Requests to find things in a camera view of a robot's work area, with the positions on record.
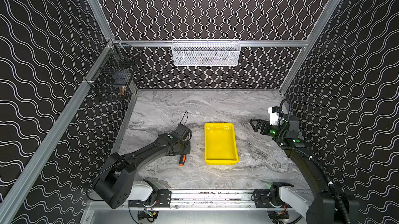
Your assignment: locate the aluminium back horizontal frame bar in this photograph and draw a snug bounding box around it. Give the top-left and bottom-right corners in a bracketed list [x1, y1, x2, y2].
[114, 39, 309, 48]

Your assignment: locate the aluminium corner frame post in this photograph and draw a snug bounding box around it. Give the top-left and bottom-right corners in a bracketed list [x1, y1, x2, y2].
[280, 0, 341, 96]

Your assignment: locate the brass fitting in black basket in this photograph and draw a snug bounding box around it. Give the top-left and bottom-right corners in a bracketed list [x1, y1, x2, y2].
[120, 86, 127, 97]

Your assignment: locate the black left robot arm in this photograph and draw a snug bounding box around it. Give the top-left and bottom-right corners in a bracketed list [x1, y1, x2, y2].
[91, 123, 192, 209]

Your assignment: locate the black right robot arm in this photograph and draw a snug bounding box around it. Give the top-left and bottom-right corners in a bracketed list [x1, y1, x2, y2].
[249, 115, 360, 224]

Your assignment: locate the white wire mesh basket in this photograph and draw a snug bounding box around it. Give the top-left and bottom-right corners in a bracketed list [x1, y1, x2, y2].
[171, 44, 241, 67]

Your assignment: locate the yellow plastic bin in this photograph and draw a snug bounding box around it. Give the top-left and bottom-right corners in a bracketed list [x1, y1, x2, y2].
[204, 123, 239, 165]

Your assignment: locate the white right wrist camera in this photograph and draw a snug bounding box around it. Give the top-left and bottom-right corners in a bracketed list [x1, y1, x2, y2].
[268, 106, 281, 126]

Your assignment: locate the aluminium left frame bar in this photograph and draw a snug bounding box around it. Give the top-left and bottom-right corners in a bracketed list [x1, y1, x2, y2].
[1, 39, 114, 224]

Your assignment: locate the orange black handled screwdriver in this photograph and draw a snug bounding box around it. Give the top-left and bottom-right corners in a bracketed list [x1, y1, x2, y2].
[179, 155, 187, 166]

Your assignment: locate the aluminium linear rail base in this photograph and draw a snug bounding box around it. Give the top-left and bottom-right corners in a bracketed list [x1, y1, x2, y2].
[125, 189, 293, 211]

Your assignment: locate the black wire mesh basket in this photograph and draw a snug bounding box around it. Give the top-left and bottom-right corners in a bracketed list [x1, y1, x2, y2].
[90, 45, 142, 102]

